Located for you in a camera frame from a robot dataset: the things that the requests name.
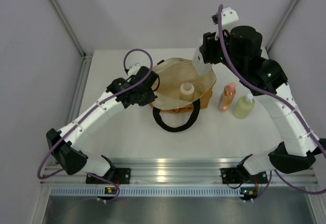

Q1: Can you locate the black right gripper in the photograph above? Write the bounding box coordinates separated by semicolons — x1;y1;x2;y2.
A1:
200;26;244;78

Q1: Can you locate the tan canvas tote bag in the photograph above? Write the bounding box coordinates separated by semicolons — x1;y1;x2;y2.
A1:
150;58;216;133

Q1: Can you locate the orange bottle pink cap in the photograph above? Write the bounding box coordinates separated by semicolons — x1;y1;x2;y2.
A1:
218;82;236;111

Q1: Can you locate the green pump bottle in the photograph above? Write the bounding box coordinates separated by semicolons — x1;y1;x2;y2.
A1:
233;94;255;119

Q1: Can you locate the white bottle black cap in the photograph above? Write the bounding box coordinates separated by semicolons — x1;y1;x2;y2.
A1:
192;38;212;76

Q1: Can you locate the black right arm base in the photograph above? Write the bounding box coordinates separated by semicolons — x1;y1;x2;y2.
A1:
220;167;268;185

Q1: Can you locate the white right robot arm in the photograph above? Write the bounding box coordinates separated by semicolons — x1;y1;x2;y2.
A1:
194;25;325;182

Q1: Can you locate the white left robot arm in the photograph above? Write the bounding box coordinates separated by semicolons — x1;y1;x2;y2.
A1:
46;65;159;183

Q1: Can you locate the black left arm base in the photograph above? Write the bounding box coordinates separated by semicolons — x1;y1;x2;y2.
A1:
86;167;131;185

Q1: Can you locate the cream cylindrical bottle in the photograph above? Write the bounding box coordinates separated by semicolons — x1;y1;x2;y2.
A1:
180;82;195;102

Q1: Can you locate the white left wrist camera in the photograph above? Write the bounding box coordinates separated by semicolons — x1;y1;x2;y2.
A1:
127;63;141;76

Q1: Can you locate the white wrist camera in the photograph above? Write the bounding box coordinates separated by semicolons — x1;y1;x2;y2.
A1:
211;7;239;41
127;63;141;76

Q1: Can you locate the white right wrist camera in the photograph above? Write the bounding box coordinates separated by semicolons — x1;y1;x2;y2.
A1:
211;7;239;41

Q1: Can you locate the aluminium frame rail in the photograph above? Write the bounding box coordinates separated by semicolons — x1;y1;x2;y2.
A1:
40;158;318;187

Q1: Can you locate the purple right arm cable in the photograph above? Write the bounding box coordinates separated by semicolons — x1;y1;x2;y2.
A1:
218;4;326;203

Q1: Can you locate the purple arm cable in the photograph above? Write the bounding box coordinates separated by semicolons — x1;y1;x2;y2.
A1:
218;4;326;203
37;48;153;204

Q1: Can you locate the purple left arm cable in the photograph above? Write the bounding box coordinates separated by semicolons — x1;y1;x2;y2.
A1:
37;48;153;204

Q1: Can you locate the perforated cable duct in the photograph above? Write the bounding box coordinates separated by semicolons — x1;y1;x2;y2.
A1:
50;186;254;197

